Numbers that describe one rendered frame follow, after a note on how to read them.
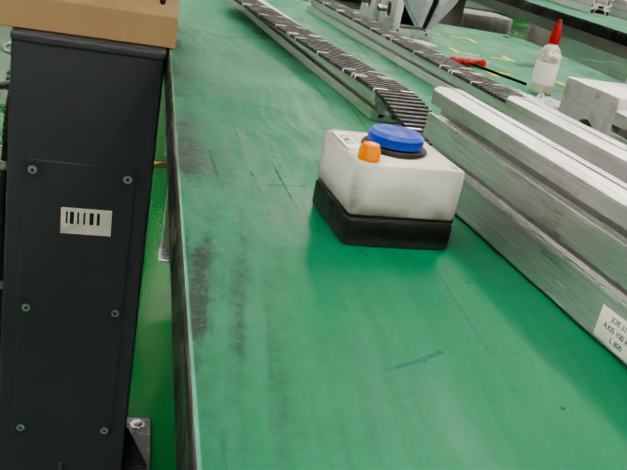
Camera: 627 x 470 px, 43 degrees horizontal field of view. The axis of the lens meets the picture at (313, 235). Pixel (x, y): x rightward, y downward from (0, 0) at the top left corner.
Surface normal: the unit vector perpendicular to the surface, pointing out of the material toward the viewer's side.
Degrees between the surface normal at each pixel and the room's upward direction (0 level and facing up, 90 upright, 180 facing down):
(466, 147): 90
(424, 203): 90
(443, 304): 0
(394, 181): 90
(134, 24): 90
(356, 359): 0
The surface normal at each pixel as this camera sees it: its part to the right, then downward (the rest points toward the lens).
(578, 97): -0.95, -0.05
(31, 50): 0.18, 0.40
